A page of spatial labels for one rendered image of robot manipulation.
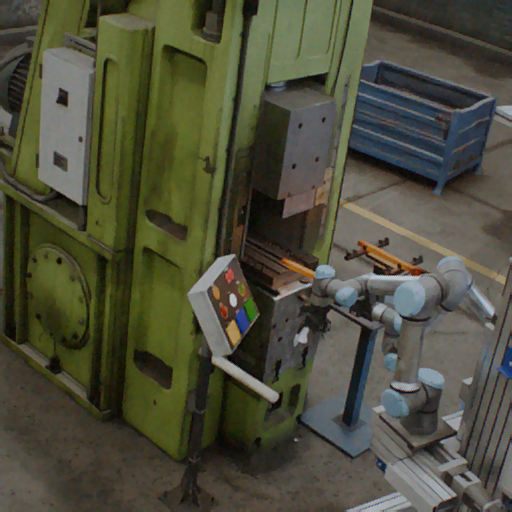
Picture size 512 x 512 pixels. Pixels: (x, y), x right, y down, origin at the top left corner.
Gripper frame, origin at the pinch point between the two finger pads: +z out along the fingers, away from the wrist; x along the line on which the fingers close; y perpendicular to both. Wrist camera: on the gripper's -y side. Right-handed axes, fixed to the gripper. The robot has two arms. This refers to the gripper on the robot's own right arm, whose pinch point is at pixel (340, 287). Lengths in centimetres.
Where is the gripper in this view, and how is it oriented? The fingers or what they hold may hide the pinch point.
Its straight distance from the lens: 430.1
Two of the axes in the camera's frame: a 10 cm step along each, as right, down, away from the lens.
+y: -1.0, 8.8, 4.6
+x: 6.9, -2.8, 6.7
